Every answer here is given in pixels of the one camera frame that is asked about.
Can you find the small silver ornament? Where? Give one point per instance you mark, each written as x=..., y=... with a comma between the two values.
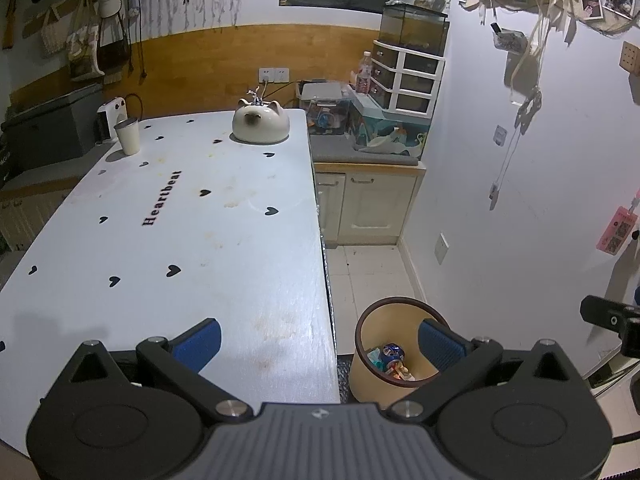
x=255, y=96

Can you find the pink card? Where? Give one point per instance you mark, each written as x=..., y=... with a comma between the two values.
x=617, y=230

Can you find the glass fish tank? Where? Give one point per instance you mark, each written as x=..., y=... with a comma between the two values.
x=412, y=30

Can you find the teal glass tank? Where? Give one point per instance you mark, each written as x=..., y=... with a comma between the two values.
x=390, y=140

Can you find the printed tote bag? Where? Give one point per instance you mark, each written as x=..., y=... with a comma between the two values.
x=85, y=50

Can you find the wooden peg block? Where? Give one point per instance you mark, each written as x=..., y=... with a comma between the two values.
x=631, y=57

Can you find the cream cat-shaped ceramic jar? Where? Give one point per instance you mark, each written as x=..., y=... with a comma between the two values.
x=262, y=122

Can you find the clear hamster cage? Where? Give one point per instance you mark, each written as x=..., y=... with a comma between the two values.
x=325, y=110

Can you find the black bag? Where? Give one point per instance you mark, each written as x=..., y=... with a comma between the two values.
x=5, y=160

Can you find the plastic bottle red label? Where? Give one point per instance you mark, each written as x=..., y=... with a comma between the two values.
x=363, y=75

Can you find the low cream cabinet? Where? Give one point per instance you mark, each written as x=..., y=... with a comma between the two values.
x=30, y=220

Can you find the crushed blue can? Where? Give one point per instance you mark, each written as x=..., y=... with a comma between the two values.
x=392, y=351

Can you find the white instant camera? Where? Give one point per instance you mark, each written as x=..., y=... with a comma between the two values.
x=107, y=112

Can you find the light blue wipes packet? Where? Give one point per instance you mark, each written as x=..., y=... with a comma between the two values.
x=376, y=357

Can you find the clear wall pouch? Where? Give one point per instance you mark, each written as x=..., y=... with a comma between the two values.
x=507, y=39

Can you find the white drawer unit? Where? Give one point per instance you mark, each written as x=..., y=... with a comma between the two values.
x=410, y=85

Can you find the grey storage box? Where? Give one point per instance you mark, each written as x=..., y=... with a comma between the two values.
x=50, y=125

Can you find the mesh bag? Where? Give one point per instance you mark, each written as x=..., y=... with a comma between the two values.
x=54, y=35

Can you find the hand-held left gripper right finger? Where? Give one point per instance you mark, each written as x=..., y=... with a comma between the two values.
x=440, y=345

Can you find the dark transparent bag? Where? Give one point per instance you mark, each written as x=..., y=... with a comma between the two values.
x=114, y=52

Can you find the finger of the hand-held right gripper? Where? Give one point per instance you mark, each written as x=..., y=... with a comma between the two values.
x=602, y=312

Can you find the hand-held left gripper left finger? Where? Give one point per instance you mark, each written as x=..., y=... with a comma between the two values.
x=197, y=344

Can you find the white wall switch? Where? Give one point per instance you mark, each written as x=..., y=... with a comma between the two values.
x=441, y=248

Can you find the beige trash bin brown rim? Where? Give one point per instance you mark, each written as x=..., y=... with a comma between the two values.
x=370, y=325

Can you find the wooden toy rifle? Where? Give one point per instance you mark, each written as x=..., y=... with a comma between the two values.
x=10, y=20

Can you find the white paper cup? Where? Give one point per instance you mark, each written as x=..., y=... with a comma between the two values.
x=128, y=137

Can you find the black speckled floor mat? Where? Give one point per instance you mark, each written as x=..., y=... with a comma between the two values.
x=344, y=380

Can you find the small hanging tag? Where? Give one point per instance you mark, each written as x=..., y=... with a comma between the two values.
x=494, y=195
x=500, y=136

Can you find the white wall socket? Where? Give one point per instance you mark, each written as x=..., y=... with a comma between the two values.
x=274, y=74

